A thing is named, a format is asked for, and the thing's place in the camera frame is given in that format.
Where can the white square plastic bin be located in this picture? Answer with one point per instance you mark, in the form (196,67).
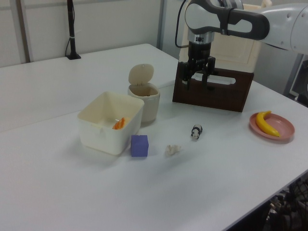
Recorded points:
(109,122)

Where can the dark brown wooden box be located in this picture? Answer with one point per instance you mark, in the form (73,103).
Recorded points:
(211,92)

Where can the yellow banana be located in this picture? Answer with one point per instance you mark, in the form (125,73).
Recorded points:
(264,122)

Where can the purple cube block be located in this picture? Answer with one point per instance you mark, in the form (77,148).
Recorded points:
(139,145)

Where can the pink plate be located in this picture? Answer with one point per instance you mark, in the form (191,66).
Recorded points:
(279,128)

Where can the dark equipment under table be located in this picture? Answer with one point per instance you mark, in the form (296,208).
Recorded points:
(291,204)

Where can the orange toy food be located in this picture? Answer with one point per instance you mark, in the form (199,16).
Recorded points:
(119,124)

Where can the small panda toy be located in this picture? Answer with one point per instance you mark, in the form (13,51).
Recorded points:
(196,131)

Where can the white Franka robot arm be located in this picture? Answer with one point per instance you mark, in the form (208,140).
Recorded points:
(276,26)

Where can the crumpled white paper ball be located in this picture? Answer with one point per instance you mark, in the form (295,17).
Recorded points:
(171,149)

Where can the beige trash can with lid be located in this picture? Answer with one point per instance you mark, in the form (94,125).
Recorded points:
(144,96)

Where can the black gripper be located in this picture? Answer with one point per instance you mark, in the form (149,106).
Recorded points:
(200,54)

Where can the black camera stand pole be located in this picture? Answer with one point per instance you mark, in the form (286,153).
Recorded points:
(71,31)

